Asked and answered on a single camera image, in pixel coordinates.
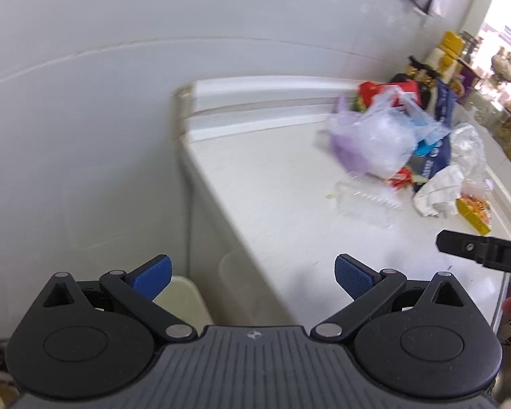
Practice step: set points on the white plastic bin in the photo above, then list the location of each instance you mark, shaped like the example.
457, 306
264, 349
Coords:
183, 298

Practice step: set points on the yellow snack packet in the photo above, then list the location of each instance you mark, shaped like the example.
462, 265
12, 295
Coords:
475, 217

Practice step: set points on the red orange snack wrapper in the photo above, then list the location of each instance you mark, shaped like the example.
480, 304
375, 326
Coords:
400, 177

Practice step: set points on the clear plastic bag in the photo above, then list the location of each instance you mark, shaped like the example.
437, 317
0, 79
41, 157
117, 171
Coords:
383, 140

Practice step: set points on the crumpled clear plastic wrap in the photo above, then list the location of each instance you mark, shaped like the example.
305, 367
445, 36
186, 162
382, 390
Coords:
468, 145

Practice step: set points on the clear plastic tray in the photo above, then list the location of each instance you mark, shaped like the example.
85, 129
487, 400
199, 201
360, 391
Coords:
366, 204

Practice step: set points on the garlic bunch in glass vase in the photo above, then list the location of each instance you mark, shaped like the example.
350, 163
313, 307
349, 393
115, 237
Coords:
503, 64

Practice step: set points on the window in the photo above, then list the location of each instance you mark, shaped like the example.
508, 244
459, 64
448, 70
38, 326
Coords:
509, 21

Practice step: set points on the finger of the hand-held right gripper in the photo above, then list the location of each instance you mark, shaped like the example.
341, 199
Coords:
460, 245

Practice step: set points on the dark blue snack packet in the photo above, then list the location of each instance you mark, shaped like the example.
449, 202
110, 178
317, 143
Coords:
445, 106

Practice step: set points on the purple rubber glove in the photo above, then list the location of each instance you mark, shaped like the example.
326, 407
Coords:
345, 150

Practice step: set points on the purple instant noodle cup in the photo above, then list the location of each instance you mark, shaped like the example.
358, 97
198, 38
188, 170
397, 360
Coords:
466, 83

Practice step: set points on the white kitchen cabinet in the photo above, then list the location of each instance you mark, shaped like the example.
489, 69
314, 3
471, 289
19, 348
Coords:
221, 221

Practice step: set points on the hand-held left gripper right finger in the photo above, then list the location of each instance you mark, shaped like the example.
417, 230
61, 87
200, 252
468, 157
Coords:
352, 277

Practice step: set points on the white bottle with yellow cap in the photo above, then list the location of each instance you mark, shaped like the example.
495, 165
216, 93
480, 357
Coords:
447, 49

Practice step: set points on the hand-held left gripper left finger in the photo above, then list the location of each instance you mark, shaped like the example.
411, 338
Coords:
153, 276

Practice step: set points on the dark sauce bottle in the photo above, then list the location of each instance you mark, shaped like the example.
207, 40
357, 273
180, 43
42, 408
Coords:
414, 70
428, 77

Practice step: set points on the light blue plastic bag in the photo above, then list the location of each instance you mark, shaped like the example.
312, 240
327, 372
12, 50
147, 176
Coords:
423, 119

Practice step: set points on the red snack packet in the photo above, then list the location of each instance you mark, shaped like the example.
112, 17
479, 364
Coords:
368, 91

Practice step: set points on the white crumpled paper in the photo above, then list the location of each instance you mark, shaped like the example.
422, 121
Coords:
438, 187

